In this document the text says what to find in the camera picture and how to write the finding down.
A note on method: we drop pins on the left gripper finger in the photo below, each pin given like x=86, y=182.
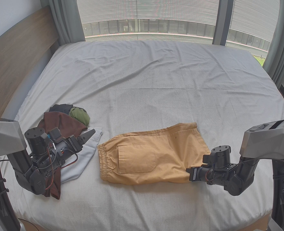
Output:
x=87, y=134
x=87, y=141

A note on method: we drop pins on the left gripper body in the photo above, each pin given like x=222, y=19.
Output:
x=68, y=145

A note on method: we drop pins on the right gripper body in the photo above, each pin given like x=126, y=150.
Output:
x=201, y=174

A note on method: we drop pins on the tan shorts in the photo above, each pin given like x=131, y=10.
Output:
x=156, y=153

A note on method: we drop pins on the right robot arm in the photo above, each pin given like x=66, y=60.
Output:
x=264, y=141

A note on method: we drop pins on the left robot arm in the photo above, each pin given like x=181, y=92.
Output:
x=4, y=138

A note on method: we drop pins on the bed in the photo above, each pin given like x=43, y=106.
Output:
x=180, y=76

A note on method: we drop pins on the white garment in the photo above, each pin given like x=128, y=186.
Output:
x=84, y=157

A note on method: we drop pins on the green garment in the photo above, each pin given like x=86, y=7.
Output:
x=80, y=115

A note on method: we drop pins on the brown garment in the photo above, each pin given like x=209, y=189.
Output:
x=64, y=123

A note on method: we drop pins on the dark grey garment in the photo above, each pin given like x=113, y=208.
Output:
x=60, y=108

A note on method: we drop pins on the window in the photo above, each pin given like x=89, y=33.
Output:
x=156, y=8

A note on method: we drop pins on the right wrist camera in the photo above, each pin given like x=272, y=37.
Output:
x=207, y=159

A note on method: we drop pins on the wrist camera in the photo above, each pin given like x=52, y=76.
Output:
x=55, y=133
x=207, y=159

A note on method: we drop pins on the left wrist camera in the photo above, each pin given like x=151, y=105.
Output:
x=55, y=133

